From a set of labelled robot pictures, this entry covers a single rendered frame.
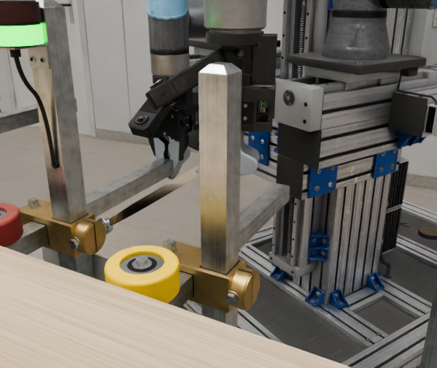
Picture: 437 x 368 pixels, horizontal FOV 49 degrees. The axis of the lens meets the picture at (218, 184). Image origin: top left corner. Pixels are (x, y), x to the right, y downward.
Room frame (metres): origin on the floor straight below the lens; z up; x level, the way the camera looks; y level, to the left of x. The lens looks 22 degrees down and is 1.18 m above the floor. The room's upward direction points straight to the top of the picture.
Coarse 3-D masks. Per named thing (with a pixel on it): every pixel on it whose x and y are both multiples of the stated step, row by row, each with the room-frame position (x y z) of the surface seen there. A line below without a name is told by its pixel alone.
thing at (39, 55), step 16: (0, 0) 0.61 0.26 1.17; (16, 0) 0.61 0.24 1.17; (32, 0) 0.61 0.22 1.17; (0, 48) 0.59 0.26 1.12; (16, 48) 0.58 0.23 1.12; (32, 48) 0.63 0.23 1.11; (16, 64) 0.59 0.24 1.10; (32, 64) 0.63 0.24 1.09; (48, 64) 0.62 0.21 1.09; (48, 128) 0.62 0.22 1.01; (48, 144) 0.62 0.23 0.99
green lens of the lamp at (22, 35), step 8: (40, 24) 0.60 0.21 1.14; (0, 32) 0.57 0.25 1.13; (8, 32) 0.57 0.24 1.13; (16, 32) 0.57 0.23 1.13; (24, 32) 0.58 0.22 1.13; (32, 32) 0.59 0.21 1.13; (40, 32) 0.60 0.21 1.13; (0, 40) 0.57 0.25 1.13; (8, 40) 0.57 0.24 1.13; (16, 40) 0.57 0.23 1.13; (24, 40) 0.58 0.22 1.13; (32, 40) 0.58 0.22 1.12; (40, 40) 0.60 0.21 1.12
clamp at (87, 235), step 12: (48, 204) 0.68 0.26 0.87; (24, 216) 0.65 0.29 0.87; (36, 216) 0.64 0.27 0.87; (48, 216) 0.64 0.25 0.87; (84, 216) 0.64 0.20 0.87; (48, 228) 0.63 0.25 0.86; (60, 228) 0.62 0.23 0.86; (72, 228) 0.61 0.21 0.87; (84, 228) 0.61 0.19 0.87; (96, 228) 0.63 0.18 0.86; (48, 240) 0.63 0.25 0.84; (60, 240) 0.62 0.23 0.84; (72, 240) 0.60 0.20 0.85; (84, 240) 0.60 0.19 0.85; (96, 240) 0.62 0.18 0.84; (60, 252) 0.62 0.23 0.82; (72, 252) 0.61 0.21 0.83; (84, 252) 0.61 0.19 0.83; (96, 252) 0.62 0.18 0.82
